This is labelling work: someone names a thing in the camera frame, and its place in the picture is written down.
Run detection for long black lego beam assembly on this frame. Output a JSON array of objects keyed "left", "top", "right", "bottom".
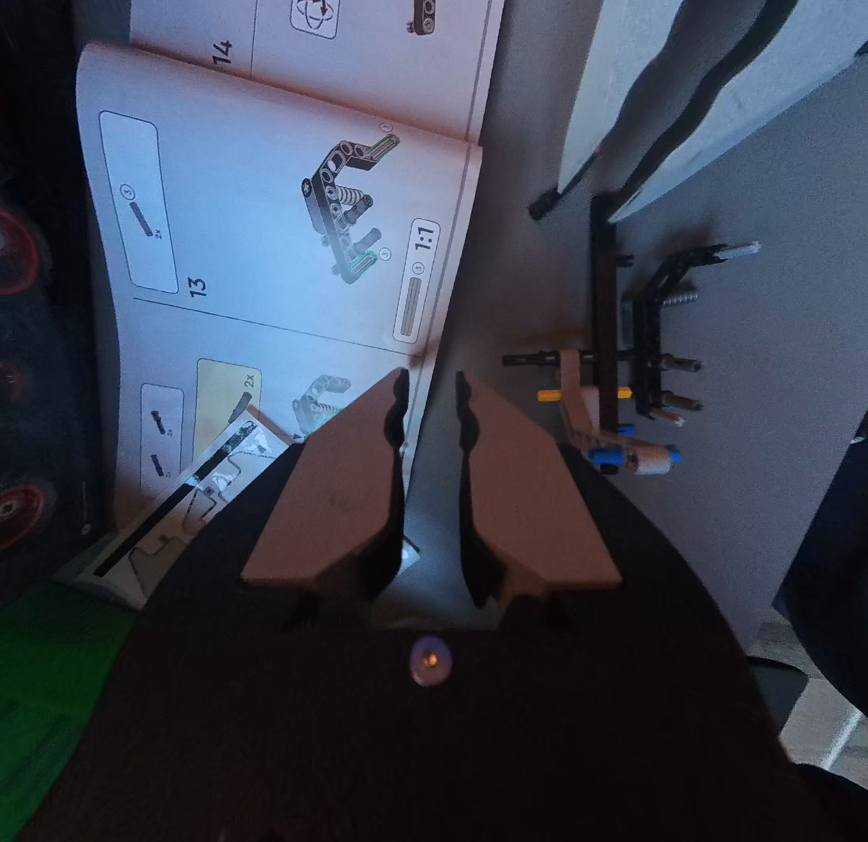
[{"left": 502, "top": 194, "right": 682, "bottom": 480}]

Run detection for green plate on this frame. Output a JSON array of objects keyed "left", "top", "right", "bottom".
[{"left": 0, "top": 581, "right": 137, "bottom": 842}]

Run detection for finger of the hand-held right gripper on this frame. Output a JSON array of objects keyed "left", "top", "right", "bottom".
[
  {"left": 607, "top": 0, "right": 868, "bottom": 222},
  {"left": 556, "top": 0, "right": 747, "bottom": 199}
]

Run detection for grey fabric seat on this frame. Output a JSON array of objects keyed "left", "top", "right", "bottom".
[{"left": 746, "top": 618, "right": 868, "bottom": 770}]

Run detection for lego instruction booklet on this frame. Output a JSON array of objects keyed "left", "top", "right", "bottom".
[{"left": 75, "top": 0, "right": 511, "bottom": 517}]

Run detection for dark box with red wheels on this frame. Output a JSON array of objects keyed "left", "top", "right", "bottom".
[{"left": 0, "top": 0, "right": 109, "bottom": 605}]

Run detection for bent black lego frame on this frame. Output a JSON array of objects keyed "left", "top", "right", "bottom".
[{"left": 620, "top": 241, "right": 762, "bottom": 428}]

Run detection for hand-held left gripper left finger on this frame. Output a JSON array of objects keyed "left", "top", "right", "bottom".
[{"left": 242, "top": 367, "right": 411, "bottom": 600}]

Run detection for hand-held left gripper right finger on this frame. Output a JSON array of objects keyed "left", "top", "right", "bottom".
[{"left": 456, "top": 370, "right": 623, "bottom": 607}]

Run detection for lego sticker sheet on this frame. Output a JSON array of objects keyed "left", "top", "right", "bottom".
[{"left": 54, "top": 408, "right": 292, "bottom": 610}]

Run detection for person's dark blue pants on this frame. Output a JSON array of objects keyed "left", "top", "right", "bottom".
[{"left": 773, "top": 428, "right": 868, "bottom": 789}]

